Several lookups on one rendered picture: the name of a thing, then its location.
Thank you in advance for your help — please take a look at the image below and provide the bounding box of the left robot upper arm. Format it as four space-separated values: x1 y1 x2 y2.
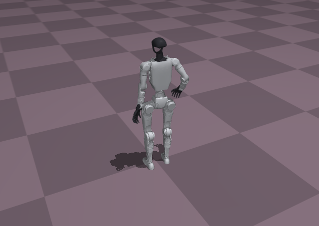
140 61 151 90

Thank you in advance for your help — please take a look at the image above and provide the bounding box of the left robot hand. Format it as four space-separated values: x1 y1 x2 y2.
132 104 142 124

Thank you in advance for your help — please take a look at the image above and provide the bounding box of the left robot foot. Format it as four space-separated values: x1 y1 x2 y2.
143 157 155 170

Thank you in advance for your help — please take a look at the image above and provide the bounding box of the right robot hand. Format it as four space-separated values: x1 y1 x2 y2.
171 85 182 97

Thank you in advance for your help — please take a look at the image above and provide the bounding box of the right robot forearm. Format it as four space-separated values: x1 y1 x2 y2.
179 79 189 91

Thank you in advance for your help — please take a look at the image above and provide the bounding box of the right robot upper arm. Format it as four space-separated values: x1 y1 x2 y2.
170 58 189 82

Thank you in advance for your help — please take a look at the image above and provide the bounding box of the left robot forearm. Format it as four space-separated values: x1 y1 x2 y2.
137 83 145 109

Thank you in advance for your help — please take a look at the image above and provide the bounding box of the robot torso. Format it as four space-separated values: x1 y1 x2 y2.
148 55 172 109

